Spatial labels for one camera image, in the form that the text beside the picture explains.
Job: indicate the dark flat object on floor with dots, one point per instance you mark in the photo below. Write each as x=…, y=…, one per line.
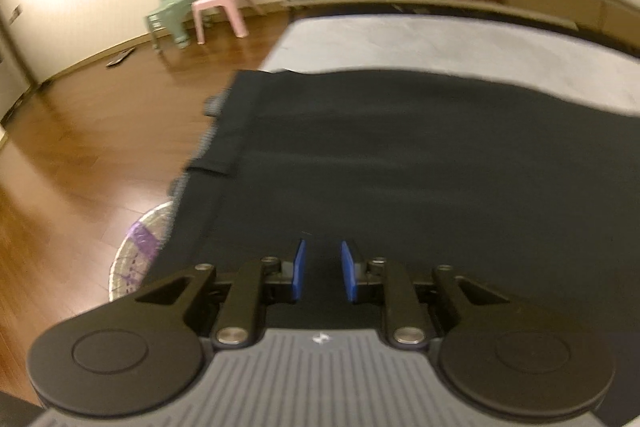
x=120, y=57

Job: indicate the white woven basket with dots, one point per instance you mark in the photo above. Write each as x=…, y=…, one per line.
x=135, y=252

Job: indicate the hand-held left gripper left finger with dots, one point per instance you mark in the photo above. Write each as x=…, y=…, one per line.
x=299, y=269

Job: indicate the black pants with mesh lining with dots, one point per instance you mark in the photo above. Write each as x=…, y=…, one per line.
x=400, y=157

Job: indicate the green plastic child chair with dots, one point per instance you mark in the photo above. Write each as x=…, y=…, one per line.
x=172, y=4

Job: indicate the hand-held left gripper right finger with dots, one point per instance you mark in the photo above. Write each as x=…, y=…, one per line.
x=349, y=269

